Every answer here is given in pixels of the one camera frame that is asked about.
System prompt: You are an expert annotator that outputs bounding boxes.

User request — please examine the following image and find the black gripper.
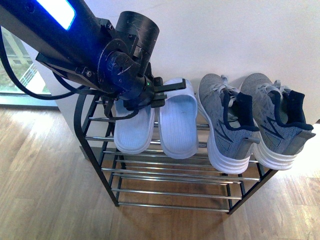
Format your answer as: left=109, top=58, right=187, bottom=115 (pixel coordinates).
left=103, top=77, right=187, bottom=119

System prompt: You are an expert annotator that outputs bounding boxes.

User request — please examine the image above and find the light blue slipper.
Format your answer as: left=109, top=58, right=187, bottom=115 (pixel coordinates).
left=158, top=80, right=199, bottom=160
left=114, top=106, right=155, bottom=155

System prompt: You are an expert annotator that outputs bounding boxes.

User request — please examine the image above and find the grey sneaker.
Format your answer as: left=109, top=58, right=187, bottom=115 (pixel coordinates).
left=197, top=73, right=260, bottom=175
left=240, top=73, right=316, bottom=171

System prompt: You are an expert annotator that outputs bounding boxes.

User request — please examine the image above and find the black metal shoe rack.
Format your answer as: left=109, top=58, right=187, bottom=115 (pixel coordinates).
left=74, top=95, right=276, bottom=214

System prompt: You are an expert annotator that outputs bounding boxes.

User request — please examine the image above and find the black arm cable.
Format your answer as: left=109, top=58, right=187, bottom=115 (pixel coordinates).
left=0, top=24, right=141, bottom=121

